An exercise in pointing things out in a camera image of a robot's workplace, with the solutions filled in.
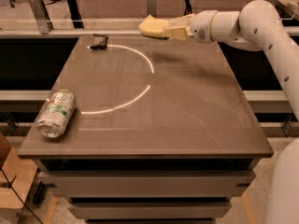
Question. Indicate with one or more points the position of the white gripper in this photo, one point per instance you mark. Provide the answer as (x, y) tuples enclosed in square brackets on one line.
[(202, 27)]

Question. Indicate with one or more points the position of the yellow sponge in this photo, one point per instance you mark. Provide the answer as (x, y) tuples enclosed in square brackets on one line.
[(153, 27)]

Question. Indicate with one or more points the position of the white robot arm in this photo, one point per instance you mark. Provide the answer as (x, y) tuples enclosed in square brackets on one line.
[(258, 27)]

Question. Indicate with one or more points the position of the green white 7up can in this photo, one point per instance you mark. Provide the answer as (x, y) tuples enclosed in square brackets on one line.
[(53, 121)]

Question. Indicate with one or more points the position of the dark snack packet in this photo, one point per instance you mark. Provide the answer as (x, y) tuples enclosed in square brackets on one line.
[(99, 42)]

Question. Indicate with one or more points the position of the grey drawer cabinet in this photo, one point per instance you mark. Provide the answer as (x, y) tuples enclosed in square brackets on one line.
[(162, 134)]

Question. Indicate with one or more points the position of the wooden box at left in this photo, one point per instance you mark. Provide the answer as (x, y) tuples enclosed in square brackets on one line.
[(16, 178)]

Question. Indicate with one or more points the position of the middle metal bracket post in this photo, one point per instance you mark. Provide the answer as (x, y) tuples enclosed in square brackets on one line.
[(152, 7)]

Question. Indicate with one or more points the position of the left metal bracket post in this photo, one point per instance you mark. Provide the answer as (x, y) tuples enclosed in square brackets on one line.
[(40, 15)]

